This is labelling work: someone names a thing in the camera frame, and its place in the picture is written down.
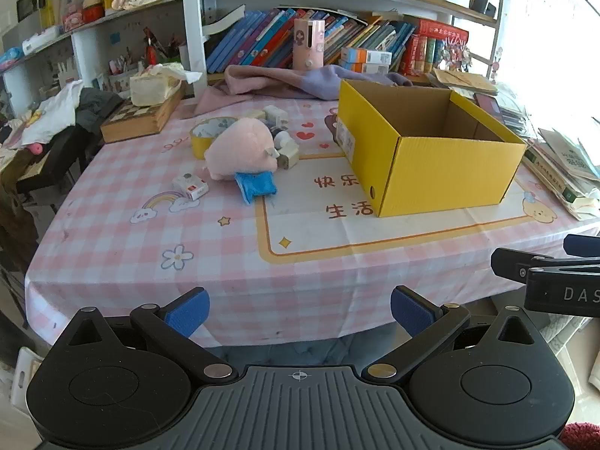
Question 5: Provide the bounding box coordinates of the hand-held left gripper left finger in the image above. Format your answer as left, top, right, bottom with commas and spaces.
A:
58, 287, 239, 383

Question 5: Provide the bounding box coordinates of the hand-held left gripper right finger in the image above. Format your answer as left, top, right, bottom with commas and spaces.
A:
361, 286, 548, 383

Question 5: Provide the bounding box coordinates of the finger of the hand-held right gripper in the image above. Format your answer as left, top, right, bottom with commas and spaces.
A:
491, 247, 600, 288
564, 234, 600, 258

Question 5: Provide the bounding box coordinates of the yellow cardboard box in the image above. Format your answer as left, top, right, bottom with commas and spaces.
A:
336, 79, 528, 219

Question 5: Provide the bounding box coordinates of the small white red-label box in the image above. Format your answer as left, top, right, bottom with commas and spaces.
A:
172, 173, 209, 200

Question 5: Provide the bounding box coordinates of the blue plastic bag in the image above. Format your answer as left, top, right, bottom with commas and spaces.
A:
234, 171, 278, 206

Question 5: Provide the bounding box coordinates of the pink plush pig toy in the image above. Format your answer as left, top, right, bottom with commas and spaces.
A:
201, 118, 278, 183

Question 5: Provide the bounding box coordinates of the yellow tape roll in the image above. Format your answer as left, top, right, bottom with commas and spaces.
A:
190, 116, 240, 159

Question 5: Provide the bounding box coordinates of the cream rectangular power adapter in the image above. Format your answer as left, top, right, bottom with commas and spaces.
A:
276, 141, 301, 170

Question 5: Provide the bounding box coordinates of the white cube charger plug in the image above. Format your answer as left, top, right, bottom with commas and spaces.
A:
262, 105, 289, 128

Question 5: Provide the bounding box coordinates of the pink checkered tablecloth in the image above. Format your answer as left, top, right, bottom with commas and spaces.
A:
23, 85, 600, 348

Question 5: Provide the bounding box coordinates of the pile of books and papers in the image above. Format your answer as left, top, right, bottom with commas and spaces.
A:
497, 82, 600, 221

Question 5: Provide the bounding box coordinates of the dark red fuzzy cloth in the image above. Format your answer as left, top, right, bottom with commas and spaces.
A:
560, 422, 600, 450

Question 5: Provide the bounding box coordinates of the stack of kraft envelopes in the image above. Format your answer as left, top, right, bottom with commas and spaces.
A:
430, 68, 498, 97

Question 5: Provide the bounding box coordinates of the wooden tray with tissues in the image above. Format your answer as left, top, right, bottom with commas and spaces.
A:
100, 85, 185, 144

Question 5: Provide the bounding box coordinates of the black chair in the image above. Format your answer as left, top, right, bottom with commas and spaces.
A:
16, 126, 104, 193

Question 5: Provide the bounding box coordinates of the cream tissue box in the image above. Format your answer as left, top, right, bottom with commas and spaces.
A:
129, 62, 203, 107

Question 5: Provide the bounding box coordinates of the dark grey cloth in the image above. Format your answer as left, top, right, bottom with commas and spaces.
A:
75, 87, 125, 131

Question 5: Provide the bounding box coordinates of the white printed shirt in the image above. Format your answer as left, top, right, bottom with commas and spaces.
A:
19, 79, 85, 147

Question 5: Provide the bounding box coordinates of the pink and purple blanket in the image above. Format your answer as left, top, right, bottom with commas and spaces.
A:
194, 64, 414, 116

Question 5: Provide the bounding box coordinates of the set of red books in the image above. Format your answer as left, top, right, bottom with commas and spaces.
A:
402, 19, 470, 77

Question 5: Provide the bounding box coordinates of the orange and white carton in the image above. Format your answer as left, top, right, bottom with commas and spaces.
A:
338, 60, 390, 75
340, 47, 393, 65

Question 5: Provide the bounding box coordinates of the white bookshelf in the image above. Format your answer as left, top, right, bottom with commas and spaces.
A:
0, 0, 509, 118

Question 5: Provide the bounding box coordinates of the row of colourful books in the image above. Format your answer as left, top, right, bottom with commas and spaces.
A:
206, 7, 418, 74

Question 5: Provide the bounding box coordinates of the red round jar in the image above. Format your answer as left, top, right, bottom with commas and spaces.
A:
81, 0, 105, 23

